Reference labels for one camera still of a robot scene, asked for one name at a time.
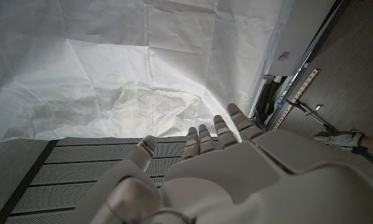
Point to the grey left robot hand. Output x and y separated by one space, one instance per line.
251 186

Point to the black metal rod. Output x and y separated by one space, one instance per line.
311 114

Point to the white glove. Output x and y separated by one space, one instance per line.
338 139

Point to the white perforated metal strip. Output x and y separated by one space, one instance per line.
298 93

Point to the purple tape piece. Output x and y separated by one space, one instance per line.
283 56

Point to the dark wooden door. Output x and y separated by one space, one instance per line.
354 62

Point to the white backdrop sheet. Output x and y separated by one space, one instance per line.
112 62

